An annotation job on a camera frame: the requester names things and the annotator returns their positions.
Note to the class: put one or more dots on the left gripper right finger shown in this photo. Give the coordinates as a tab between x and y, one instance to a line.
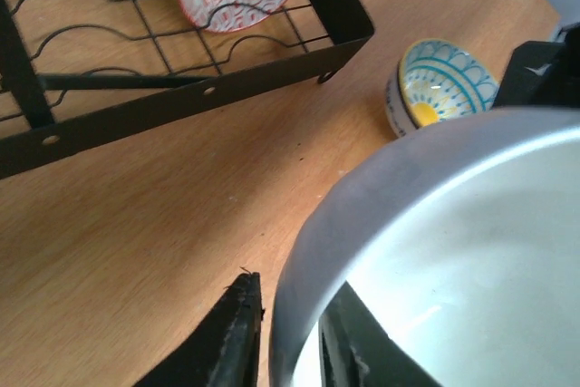
356	351

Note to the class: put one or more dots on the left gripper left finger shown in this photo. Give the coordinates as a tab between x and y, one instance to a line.
223	350

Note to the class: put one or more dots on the yellow blue patterned bowl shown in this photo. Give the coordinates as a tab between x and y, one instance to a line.
434	81

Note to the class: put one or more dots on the black wire dish rack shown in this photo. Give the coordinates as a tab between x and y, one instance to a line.
78	74

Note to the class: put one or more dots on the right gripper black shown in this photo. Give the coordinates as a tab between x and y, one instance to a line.
543	73

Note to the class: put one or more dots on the white ceramic bowl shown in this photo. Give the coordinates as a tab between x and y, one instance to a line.
462	239

